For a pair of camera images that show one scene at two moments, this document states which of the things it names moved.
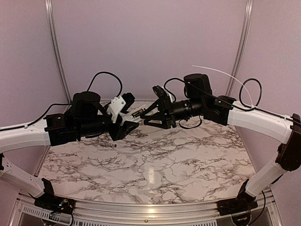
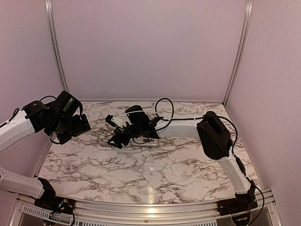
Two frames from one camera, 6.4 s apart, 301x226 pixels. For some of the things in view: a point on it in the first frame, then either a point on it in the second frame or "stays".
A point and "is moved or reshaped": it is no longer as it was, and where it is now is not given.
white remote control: x=133 y=115 is moved or reshaped
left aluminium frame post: x=49 y=7 stays
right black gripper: x=167 y=107 -> x=116 y=138
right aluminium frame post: x=248 y=9 stays
